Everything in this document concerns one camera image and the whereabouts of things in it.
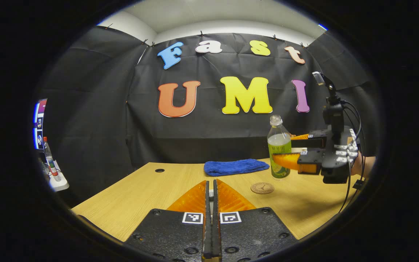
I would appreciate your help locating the round brown coaster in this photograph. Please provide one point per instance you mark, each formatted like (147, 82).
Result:
(262, 188)

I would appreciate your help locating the red cap plastic bottle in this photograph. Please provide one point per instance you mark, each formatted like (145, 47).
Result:
(50, 160)

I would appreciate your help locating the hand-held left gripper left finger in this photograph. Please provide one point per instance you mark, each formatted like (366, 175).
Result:
(166, 233)

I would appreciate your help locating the blue folded towel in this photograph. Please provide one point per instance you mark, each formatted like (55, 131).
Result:
(235, 167)

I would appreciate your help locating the black backdrop cloth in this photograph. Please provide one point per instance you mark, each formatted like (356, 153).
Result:
(96, 109)

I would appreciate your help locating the computer monitor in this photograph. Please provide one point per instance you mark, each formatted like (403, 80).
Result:
(39, 123)

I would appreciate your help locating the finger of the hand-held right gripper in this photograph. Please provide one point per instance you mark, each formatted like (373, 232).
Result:
(311, 162)
(311, 141)

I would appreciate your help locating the green label water bottle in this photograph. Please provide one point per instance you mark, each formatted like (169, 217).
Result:
(278, 145)

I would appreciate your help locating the white side table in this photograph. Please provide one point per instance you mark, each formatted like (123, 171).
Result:
(60, 183)

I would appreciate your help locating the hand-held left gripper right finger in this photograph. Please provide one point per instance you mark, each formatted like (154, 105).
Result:
(253, 233)

